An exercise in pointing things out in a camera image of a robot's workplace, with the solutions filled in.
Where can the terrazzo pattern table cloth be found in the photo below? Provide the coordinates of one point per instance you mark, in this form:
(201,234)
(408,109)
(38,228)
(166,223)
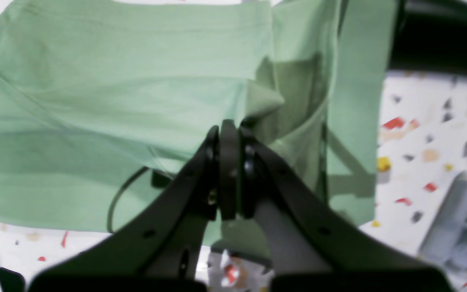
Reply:
(421,148)

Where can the green T-shirt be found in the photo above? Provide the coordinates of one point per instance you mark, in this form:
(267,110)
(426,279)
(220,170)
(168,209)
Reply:
(93,90)

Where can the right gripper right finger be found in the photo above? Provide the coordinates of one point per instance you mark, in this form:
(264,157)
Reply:
(313,249)

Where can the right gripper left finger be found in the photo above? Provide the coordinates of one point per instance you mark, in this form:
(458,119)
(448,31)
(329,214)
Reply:
(158,250)

